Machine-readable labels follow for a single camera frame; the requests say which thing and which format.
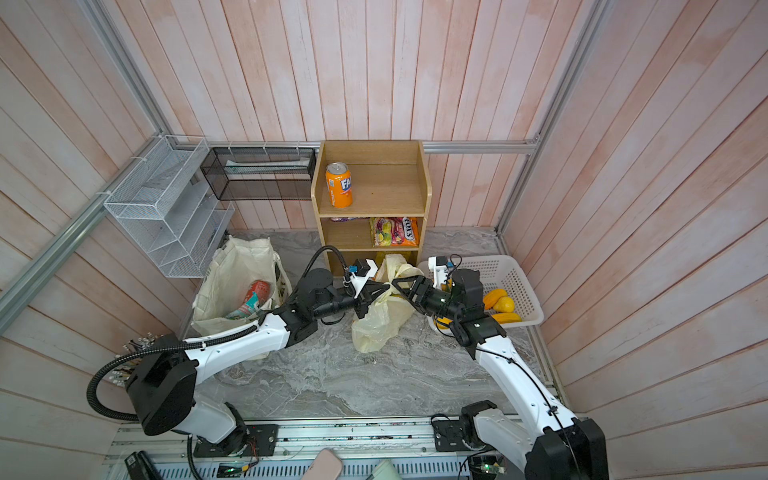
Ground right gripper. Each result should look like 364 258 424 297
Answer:
394 276 463 323

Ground orange print plastic bag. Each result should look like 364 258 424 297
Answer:
351 253 423 353

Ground white plastic fruit basket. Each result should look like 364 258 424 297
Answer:
419 255 544 337

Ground red cola can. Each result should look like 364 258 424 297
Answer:
243 280 271 310

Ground cream canvas tote bag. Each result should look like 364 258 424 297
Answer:
188 237 292 372

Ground teal snack packet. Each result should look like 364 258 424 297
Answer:
225 303 259 320

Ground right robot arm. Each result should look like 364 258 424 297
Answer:
392 269 609 479

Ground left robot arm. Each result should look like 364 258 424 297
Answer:
86 259 390 456

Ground colourful candy packet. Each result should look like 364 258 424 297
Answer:
370 217 403 247

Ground orange mango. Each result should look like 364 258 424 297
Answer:
483 288 508 310

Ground orange snack packet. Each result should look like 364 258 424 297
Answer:
392 217 419 247

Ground yellow lemon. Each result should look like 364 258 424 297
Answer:
493 296 515 313

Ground yellow mango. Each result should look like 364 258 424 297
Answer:
491 312 522 325

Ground wooden two-tier shelf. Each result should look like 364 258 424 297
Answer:
311 140 432 265

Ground orange Fanta can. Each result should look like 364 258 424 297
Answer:
325 162 353 209

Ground black mesh basket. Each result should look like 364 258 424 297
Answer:
201 147 316 201

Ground pink phone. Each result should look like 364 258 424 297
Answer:
301 449 343 480

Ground red pencil cup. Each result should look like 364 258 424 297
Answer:
106 333 159 387

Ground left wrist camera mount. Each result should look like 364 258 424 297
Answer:
346 259 378 298

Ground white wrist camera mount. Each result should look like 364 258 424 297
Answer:
428 256 453 289

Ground white wire mesh rack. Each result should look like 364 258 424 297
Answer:
105 135 234 279

